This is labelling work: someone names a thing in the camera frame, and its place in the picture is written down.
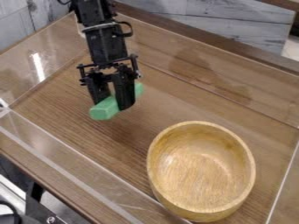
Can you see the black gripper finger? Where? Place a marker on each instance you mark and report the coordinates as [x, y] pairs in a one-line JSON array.
[[98, 89], [125, 89]]

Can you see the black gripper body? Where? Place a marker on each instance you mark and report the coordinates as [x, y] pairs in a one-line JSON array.
[[107, 50]]

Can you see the green rectangular block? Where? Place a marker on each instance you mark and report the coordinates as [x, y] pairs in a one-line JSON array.
[[105, 110]]

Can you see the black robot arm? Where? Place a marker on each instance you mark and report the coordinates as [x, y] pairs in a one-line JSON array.
[[99, 12]]

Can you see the brown wooden bowl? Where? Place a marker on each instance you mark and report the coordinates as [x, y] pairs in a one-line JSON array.
[[202, 170]]

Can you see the black table leg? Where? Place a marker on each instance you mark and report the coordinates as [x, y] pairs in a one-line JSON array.
[[35, 191]]

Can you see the black device with bolt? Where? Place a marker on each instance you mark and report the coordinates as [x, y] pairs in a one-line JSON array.
[[43, 214]]

